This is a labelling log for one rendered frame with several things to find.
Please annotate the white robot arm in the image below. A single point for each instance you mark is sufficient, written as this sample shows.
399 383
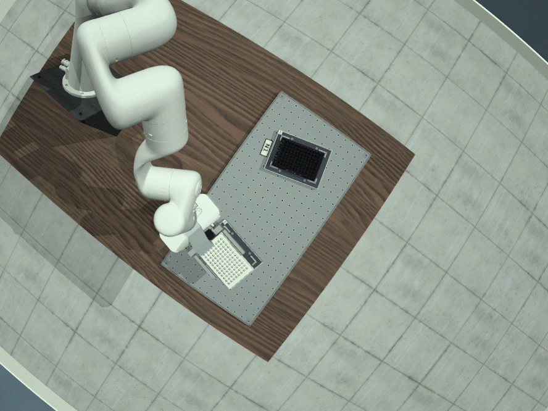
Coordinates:
107 32

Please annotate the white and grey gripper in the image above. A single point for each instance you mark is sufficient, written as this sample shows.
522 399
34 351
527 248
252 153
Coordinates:
207 213

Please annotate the dark grey rectangular frame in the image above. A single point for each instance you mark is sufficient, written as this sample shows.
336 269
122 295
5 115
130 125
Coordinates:
313 184

